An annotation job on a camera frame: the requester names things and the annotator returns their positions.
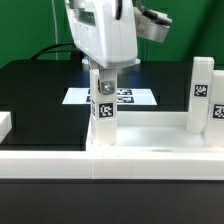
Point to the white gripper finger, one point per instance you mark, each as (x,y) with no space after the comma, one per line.
(93,65)
(107,81)

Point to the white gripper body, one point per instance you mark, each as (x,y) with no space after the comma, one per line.
(104,30)

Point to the white desk top tray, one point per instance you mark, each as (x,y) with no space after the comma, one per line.
(148,131)

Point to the printed fiducial marker sheet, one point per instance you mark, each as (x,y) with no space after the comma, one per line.
(75,96)

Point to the white left obstacle block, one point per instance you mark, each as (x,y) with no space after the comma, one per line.
(5,124)

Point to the white front obstacle bar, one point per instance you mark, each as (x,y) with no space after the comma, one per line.
(84,165)

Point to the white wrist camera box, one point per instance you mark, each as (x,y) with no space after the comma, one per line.
(154,30)

